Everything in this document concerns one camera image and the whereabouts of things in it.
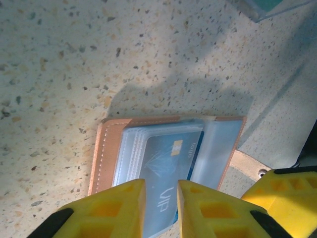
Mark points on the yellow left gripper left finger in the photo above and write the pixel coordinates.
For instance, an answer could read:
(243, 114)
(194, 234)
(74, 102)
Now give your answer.
(106, 215)

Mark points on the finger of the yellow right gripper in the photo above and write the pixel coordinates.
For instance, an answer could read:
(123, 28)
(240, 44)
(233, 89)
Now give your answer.
(297, 208)

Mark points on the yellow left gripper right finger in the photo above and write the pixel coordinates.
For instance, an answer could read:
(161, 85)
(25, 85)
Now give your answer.
(213, 215)

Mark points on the tan leather card holder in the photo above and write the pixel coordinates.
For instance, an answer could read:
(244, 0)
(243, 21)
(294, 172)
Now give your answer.
(106, 153)

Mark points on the blue VIP credit card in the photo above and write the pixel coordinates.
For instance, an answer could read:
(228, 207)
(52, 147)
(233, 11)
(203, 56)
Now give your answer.
(163, 158)

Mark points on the teal green credit card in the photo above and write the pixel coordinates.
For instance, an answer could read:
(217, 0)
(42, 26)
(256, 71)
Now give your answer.
(267, 3)

